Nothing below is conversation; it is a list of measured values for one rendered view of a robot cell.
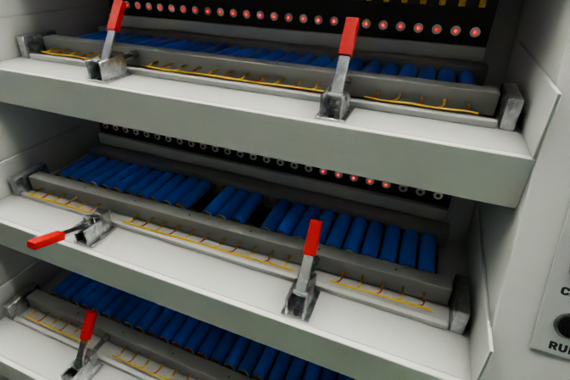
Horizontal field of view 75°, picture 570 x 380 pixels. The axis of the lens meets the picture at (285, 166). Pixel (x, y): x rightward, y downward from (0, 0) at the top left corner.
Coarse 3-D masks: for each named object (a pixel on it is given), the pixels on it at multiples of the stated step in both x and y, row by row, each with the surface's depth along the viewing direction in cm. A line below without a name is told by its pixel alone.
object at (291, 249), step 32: (64, 192) 51; (96, 192) 49; (160, 224) 47; (192, 224) 45; (224, 224) 44; (288, 256) 41; (320, 256) 40; (352, 256) 40; (416, 288) 37; (448, 288) 36
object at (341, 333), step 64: (0, 192) 51; (320, 192) 50; (64, 256) 45; (128, 256) 43; (192, 256) 43; (256, 256) 43; (448, 256) 44; (256, 320) 37; (320, 320) 36; (384, 320) 36; (448, 320) 36
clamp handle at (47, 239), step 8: (88, 224) 44; (56, 232) 40; (64, 232) 41; (72, 232) 42; (32, 240) 38; (40, 240) 38; (48, 240) 39; (56, 240) 40; (32, 248) 38; (40, 248) 38
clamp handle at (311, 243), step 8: (312, 224) 36; (320, 224) 36; (312, 232) 36; (320, 232) 36; (312, 240) 36; (304, 248) 36; (312, 248) 36; (304, 256) 36; (312, 256) 36; (304, 264) 36; (312, 264) 36; (304, 272) 36; (304, 280) 36; (296, 288) 36; (304, 288) 36
